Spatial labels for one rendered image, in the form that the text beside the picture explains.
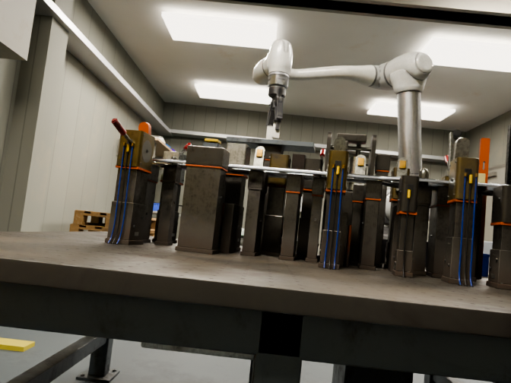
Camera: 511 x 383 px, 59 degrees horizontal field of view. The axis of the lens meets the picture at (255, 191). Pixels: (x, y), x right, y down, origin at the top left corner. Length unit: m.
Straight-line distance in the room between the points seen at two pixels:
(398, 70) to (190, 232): 1.21
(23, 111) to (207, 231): 2.87
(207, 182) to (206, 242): 0.18
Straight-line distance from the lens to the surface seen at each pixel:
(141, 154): 1.47
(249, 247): 1.51
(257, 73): 2.12
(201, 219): 1.40
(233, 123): 8.42
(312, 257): 1.53
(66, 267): 0.79
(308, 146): 1.85
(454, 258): 1.34
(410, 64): 2.10
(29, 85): 4.10
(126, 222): 1.46
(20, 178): 3.98
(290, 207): 1.50
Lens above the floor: 0.79
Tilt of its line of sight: 5 degrees up
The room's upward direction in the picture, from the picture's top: 6 degrees clockwise
